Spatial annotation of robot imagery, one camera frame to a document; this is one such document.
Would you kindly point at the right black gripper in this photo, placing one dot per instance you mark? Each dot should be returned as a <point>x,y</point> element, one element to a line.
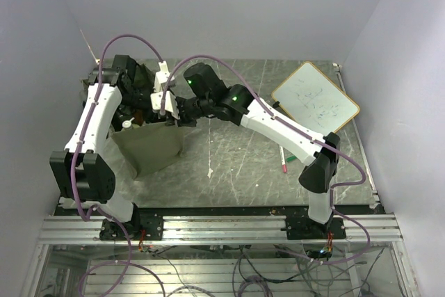
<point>183,122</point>

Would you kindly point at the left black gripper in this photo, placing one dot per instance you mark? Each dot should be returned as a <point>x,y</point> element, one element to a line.
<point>150,117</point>

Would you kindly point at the yellow-green pump bottle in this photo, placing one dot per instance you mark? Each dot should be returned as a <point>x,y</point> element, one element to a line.
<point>128,124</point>

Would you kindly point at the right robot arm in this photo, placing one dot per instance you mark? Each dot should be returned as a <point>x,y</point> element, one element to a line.
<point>241,106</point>

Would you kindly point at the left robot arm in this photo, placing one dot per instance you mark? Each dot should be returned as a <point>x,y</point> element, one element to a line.
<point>86,180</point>

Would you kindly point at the olive canvas bag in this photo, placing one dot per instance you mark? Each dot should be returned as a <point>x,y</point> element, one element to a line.
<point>150,146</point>

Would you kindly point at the red whiteboard marker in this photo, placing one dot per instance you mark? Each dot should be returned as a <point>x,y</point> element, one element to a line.
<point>283,159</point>

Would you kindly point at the yellow-framed whiteboard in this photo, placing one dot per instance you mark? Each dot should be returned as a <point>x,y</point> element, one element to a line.
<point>313,100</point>

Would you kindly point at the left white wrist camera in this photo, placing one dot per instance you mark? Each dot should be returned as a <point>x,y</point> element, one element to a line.
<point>161,77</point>

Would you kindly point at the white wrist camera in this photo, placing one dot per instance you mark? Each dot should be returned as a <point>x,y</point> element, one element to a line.
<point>169,104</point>
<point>161,77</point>

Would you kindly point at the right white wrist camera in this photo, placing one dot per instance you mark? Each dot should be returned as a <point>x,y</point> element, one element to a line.
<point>169,104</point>

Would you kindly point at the aluminium mounting rail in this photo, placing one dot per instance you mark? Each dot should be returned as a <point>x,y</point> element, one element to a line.
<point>276,226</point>

